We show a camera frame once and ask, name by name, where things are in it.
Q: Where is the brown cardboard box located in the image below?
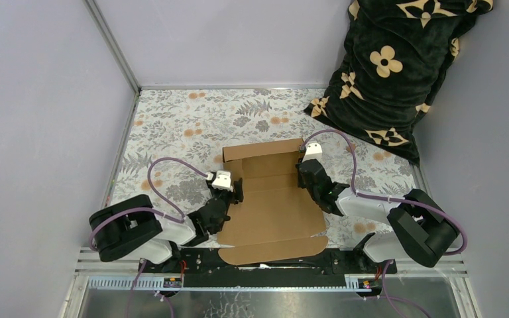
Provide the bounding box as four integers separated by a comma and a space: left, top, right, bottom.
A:
217, 138, 328, 265

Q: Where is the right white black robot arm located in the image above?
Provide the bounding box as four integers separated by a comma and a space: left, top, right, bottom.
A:
296, 159, 462, 273

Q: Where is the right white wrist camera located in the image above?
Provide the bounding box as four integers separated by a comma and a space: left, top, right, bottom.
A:
302, 142, 323, 162

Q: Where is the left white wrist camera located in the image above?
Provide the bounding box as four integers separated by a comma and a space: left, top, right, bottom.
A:
211, 170, 233, 192

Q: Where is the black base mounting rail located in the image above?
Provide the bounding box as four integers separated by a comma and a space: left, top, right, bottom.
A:
144, 248, 385, 288

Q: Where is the aluminium corner post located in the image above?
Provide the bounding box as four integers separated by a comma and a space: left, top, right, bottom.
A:
82, 0, 141, 94

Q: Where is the aluminium frame rail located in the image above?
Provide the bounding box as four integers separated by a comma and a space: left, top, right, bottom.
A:
76, 246, 467, 294

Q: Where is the black floral blanket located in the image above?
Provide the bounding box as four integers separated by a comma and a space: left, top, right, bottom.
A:
305, 0, 494, 165

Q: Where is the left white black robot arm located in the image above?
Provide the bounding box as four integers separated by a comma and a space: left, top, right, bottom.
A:
89, 178, 244, 272

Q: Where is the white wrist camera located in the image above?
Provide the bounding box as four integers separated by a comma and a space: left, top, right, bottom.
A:
302, 142, 323, 162
211, 170, 233, 192

